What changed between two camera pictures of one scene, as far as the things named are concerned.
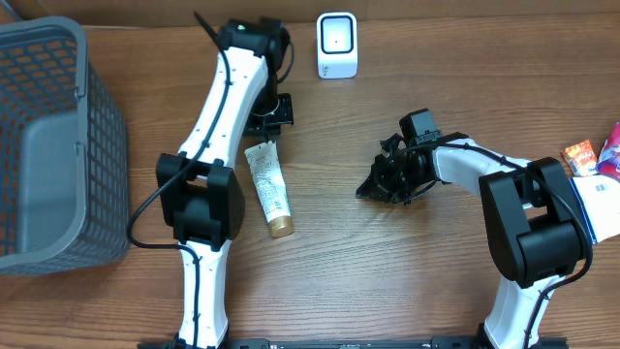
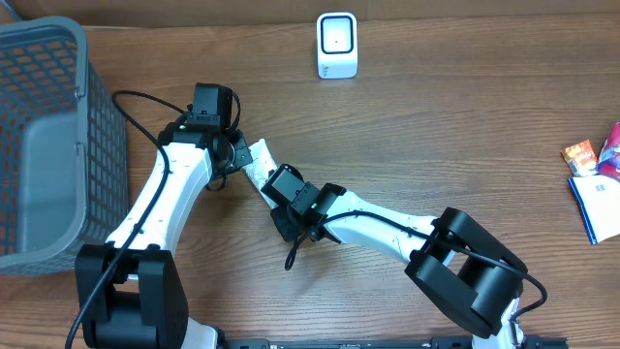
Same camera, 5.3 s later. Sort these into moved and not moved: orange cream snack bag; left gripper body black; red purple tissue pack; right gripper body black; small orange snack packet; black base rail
Moved: left gripper body black; right gripper body black
Not moved: orange cream snack bag; small orange snack packet; red purple tissue pack; black base rail
